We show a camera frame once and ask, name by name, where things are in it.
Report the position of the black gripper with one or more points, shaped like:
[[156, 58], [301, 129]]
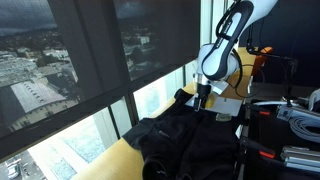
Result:
[[203, 91]]

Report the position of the black zip vest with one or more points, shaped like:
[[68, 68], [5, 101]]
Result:
[[186, 143]]

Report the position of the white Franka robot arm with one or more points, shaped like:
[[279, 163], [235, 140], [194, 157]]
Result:
[[223, 50]]

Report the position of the yellow small block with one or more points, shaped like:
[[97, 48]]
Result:
[[210, 101]]

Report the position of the white plastic cutting board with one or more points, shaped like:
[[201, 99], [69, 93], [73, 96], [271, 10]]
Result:
[[226, 105]]

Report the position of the dark mesh roller shade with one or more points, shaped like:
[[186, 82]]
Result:
[[33, 50], [156, 36]]

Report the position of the grey metal box bar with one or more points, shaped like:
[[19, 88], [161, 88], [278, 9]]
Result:
[[296, 112]]

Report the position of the silver aluminium extrusion rails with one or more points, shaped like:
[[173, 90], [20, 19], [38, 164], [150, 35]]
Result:
[[300, 160]]

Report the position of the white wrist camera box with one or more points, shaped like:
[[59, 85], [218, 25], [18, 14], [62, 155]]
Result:
[[220, 87]]

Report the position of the black perforated metal rail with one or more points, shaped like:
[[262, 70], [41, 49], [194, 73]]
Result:
[[245, 133]]

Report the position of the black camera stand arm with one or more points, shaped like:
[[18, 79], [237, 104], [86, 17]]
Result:
[[283, 57]]

